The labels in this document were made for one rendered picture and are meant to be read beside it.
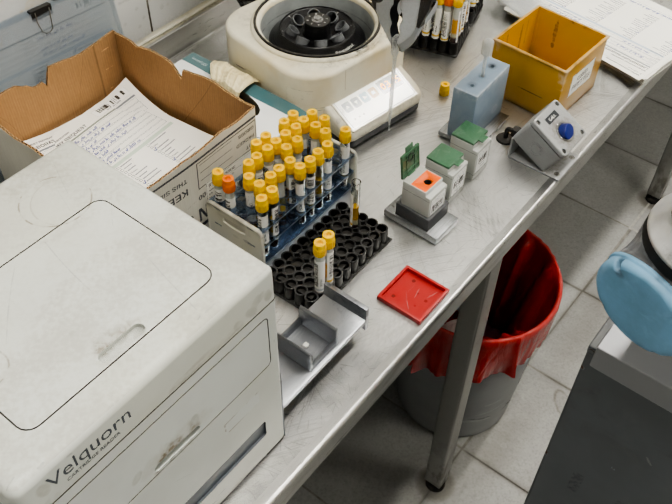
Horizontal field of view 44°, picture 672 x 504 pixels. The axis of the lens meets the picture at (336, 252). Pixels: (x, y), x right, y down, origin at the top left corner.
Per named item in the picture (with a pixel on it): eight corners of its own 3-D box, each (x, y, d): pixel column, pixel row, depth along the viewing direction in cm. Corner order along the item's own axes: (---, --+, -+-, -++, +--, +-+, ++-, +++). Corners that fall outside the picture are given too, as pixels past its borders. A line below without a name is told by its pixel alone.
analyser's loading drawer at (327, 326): (256, 443, 92) (254, 419, 88) (213, 411, 94) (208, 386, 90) (368, 327, 103) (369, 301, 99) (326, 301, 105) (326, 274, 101)
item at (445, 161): (448, 205, 120) (453, 170, 115) (421, 190, 122) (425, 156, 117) (463, 190, 122) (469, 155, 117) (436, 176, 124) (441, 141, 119)
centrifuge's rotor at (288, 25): (313, 97, 127) (313, 58, 122) (250, 53, 135) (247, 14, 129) (384, 57, 134) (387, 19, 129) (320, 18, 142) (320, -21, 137)
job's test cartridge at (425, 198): (426, 229, 115) (431, 196, 110) (398, 213, 117) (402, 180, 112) (443, 213, 117) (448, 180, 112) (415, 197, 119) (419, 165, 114)
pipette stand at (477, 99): (476, 153, 127) (486, 101, 120) (437, 135, 130) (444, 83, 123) (507, 120, 133) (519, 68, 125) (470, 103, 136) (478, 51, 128)
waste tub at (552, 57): (552, 125, 132) (566, 73, 125) (483, 90, 138) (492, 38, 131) (595, 87, 139) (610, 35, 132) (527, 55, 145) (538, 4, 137)
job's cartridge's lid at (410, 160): (402, 153, 109) (399, 152, 109) (403, 181, 112) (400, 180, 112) (420, 138, 111) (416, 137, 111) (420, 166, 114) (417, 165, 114)
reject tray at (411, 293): (419, 325, 105) (420, 321, 105) (376, 299, 108) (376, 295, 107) (449, 293, 109) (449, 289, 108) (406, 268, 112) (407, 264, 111)
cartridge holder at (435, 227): (435, 246, 114) (438, 228, 112) (383, 215, 118) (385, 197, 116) (457, 224, 117) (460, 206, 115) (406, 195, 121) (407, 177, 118)
